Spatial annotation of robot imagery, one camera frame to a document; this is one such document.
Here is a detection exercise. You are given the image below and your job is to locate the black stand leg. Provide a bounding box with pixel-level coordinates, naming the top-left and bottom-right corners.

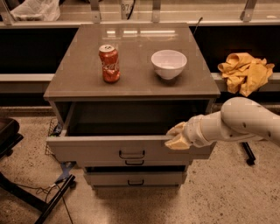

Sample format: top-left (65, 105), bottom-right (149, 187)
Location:
top-left (241, 142), bottom-right (256, 165)

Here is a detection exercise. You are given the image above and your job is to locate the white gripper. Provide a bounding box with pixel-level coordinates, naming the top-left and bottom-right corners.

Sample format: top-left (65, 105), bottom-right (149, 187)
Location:
top-left (164, 115), bottom-right (212, 150)

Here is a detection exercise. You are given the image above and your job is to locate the grey bottom drawer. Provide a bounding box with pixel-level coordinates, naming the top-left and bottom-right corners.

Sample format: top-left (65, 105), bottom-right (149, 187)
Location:
top-left (84, 171), bottom-right (186, 187)

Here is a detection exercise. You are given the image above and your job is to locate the grey drawer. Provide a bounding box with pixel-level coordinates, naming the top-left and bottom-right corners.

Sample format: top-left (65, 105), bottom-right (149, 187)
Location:
top-left (84, 171), bottom-right (186, 187)
top-left (47, 101), bottom-right (214, 164)
top-left (80, 159), bottom-right (192, 167)

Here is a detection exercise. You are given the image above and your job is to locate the grey drawer cabinet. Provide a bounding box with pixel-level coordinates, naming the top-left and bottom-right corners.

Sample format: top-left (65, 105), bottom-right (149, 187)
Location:
top-left (43, 22), bottom-right (221, 189)

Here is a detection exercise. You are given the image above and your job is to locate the white bowl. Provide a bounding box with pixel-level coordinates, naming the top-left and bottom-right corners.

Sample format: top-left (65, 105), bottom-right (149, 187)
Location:
top-left (150, 50), bottom-right (187, 80)

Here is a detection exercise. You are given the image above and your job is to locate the grey middle drawer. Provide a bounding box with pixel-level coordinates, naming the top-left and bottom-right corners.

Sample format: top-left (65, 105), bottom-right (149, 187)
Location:
top-left (80, 159), bottom-right (192, 167)

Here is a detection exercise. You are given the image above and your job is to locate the yellow crumpled cloth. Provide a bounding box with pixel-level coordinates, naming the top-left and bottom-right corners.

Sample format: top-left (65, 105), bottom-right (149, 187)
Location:
top-left (218, 52), bottom-right (275, 97)

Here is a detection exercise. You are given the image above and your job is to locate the grey top drawer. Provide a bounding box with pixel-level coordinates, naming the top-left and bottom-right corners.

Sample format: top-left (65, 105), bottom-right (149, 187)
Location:
top-left (47, 101), bottom-right (214, 164)

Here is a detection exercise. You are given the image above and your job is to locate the blue tape strip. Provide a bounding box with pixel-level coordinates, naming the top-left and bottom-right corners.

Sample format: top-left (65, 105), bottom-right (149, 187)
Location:
top-left (55, 162), bottom-right (76, 184)

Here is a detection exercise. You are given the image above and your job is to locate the wire basket with items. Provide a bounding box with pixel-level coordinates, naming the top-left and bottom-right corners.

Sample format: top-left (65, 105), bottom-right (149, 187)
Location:
top-left (45, 118), bottom-right (62, 156)

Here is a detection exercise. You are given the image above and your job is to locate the white plastic bag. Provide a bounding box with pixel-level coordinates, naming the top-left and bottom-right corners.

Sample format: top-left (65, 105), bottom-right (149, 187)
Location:
top-left (10, 0), bottom-right (60, 21)

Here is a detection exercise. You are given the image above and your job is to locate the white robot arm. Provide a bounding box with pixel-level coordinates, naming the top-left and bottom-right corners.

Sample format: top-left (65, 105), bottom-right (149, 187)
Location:
top-left (164, 97), bottom-right (280, 150)

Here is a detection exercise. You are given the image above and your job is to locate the red soda can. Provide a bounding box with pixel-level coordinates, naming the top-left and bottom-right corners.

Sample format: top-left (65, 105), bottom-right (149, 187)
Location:
top-left (99, 44), bottom-right (120, 83)

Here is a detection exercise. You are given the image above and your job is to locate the black floor cable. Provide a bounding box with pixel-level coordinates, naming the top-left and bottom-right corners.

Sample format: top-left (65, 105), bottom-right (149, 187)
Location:
top-left (16, 182), bottom-right (74, 224)

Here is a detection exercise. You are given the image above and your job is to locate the black chair base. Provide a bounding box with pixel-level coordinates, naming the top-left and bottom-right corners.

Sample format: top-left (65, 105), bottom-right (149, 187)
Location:
top-left (0, 116), bottom-right (78, 224)

